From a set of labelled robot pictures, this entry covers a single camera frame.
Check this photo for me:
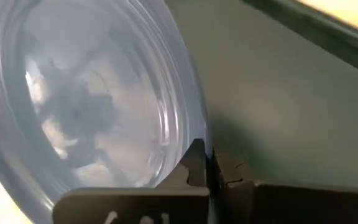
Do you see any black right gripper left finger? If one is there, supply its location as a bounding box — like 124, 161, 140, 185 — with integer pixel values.
52, 138, 211, 224

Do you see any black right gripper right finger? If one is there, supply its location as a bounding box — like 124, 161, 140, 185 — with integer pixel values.
211, 148, 358, 224

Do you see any translucent grey plastic cup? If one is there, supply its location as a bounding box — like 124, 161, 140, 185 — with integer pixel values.
0, 0, 214, 224

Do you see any dark green plastic tray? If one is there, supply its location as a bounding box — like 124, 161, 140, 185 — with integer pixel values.
163, 0, 358, 191

